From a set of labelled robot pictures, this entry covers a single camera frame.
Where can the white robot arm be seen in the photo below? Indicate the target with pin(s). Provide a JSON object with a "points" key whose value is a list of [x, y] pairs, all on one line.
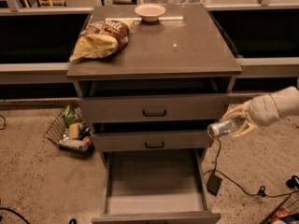
{"points": [[289, 103]]}

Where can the grey drawer cabinet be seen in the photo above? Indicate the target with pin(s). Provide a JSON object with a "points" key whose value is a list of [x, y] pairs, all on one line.
{"points": [[183, 43]]}

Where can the black wire basket left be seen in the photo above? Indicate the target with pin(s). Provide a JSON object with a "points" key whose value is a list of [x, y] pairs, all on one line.
{"points": [[58, 133]]}

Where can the white bowl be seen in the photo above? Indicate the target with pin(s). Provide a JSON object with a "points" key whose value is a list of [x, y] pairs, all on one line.
{"points": [[149, 12]]}

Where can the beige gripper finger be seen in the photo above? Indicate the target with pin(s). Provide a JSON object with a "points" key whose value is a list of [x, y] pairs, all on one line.
{"points": [[245, 128], [237, 112]]}

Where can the brown yellow chips bag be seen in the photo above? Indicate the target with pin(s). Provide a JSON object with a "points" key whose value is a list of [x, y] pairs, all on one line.
{"points": [[101, 39]]}

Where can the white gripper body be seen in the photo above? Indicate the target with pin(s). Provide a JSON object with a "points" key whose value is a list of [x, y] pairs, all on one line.
{"points": [[263, 110]]}

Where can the silver can in basket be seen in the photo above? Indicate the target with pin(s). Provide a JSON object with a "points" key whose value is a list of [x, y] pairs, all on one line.
{"points": [[74, 144]]}

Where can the yellow cheese block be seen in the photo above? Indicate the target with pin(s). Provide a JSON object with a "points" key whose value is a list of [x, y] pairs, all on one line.
{"points": [[73, 131]]}

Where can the black power adapter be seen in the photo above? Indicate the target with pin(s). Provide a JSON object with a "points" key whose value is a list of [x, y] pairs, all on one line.
{"points": [[213, 184]]}

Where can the bottom grey drawer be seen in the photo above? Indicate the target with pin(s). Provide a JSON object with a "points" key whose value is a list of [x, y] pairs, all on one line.
{"points": [[155, 187]]}

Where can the black wire basket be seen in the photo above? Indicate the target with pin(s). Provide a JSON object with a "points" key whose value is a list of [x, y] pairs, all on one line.
{"points": [[291, 204], [58, 133]]}

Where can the black wire basket right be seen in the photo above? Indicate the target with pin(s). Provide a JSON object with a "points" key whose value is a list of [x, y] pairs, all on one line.
{"points": [[291, 204]]}

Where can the green leafy bag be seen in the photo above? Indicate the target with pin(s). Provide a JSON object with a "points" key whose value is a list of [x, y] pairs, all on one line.
{"points": [[69, 115]]}

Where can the red snack package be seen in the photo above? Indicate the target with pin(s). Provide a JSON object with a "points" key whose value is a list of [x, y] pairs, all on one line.
{"points": [[277, 217]]}

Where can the silver redbull can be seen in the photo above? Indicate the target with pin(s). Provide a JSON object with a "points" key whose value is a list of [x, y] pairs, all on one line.
{"points": [[223, 127]]}

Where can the middle grey drawer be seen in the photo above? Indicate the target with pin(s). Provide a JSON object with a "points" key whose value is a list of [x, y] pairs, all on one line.
{"points": [[152, 135]]}

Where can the top grey drawer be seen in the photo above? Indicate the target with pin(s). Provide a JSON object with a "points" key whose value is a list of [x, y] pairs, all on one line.
{"points": [[162, 99]]}

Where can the grey drawer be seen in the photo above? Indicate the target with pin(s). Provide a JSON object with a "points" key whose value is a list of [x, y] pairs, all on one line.
{"points": [[152, 135], [155, 187], [162, 99]]}

